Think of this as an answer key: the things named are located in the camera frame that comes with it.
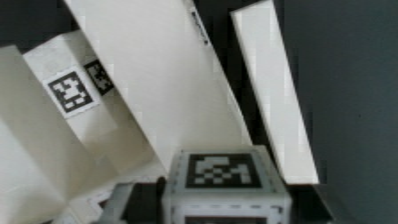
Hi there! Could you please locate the white chair back frame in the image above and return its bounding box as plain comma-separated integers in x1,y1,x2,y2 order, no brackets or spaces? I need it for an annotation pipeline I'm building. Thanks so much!
0,0,253,224

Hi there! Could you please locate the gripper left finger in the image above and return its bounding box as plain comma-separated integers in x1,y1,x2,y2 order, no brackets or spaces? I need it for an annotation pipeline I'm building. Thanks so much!
91,177,167,224

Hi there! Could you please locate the white cube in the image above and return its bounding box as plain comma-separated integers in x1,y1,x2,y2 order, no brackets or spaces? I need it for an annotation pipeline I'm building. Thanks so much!
162,146,293,224

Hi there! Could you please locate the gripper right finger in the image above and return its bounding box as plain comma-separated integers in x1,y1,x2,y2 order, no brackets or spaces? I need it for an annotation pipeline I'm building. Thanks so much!
288,184,356,224

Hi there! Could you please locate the white right fence bar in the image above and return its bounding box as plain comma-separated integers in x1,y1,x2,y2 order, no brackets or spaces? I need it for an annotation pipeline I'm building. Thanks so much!
231,0,320,185

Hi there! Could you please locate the white chair leg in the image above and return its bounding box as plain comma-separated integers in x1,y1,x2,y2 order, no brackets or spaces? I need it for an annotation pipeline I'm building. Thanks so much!
23,30,153,172

